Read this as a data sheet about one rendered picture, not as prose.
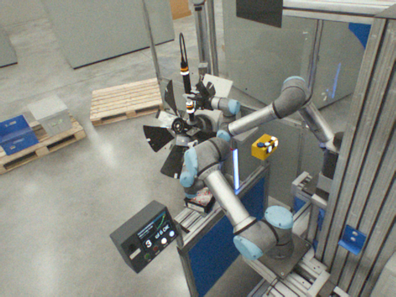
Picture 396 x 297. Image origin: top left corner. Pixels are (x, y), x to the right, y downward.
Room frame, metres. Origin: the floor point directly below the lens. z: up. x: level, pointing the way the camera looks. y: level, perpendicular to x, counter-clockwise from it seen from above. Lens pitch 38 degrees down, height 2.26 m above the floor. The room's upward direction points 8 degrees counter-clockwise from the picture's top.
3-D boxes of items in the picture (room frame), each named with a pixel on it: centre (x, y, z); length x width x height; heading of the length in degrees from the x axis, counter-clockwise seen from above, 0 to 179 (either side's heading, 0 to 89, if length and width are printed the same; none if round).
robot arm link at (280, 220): (0.75, -0.29, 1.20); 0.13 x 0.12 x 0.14; 119
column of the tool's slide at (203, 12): (2.27, -0.15, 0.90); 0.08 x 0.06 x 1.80; 76
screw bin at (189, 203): (1.31, 0.02, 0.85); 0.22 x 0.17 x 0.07; 147
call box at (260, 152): (1.49, -0.44, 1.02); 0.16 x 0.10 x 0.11; 131
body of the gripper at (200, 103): (1.49, -0.08, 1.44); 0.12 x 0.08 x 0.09; 51
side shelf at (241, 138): (2.02, -0.32, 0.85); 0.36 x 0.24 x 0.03; 41
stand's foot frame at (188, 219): (1.80, -0.04, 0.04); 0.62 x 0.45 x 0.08; 131
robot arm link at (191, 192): (1.17, 0.07, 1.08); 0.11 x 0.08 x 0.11; 119
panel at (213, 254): (1.23, -0.14, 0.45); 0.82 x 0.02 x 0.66; 131
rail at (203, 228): (1.23, -0.14, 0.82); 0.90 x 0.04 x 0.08; 131
